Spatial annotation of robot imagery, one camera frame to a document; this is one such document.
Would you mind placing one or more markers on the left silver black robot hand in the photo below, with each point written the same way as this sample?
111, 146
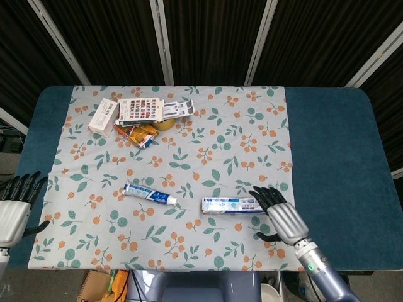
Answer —
14, 220

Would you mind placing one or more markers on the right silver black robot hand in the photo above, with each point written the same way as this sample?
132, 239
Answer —
288, 220

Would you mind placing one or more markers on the blue white toothpaste box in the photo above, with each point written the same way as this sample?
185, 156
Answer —
226, 206

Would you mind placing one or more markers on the blue white toothpaste tube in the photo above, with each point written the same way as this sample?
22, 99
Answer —
148, 193

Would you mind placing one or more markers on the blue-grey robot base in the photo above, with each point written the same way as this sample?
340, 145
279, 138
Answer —
204, 289

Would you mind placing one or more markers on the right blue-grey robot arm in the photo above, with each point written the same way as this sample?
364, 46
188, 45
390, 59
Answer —
318, 267

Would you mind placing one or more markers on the white cardboard box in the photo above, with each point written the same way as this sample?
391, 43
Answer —
102, 118

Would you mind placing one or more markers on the box with coloured squares print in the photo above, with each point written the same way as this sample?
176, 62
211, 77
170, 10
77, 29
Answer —
140, 108

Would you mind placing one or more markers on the clear plastic bag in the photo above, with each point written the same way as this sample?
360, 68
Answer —
307, 287

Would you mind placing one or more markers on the white bucket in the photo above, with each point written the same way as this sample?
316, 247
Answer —
270, 294

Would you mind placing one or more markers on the teal blue table cover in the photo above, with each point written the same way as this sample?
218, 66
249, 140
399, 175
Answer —
330, 141

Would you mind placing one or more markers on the floral print tablecloth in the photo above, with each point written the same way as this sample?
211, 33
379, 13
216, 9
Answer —
189, 151

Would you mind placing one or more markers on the orange yellow bag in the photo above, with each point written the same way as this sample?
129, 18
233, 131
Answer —
118, 284

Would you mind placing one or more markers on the black partition panel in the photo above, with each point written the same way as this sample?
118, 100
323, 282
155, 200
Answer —
388, 110
214, 37
110, 37
321, 37
25, 63

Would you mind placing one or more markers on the orange snack packet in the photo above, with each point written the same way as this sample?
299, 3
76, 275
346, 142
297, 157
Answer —
140, 135

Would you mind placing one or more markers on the yellow round object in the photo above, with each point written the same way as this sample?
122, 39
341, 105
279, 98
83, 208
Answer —
164, 125

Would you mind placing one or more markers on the white grey striped package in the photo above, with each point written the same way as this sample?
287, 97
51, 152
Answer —
178, 108

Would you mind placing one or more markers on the white partition post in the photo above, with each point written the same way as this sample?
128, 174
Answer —
60, 41
261, 41
374, 58
162, 41
12, 121

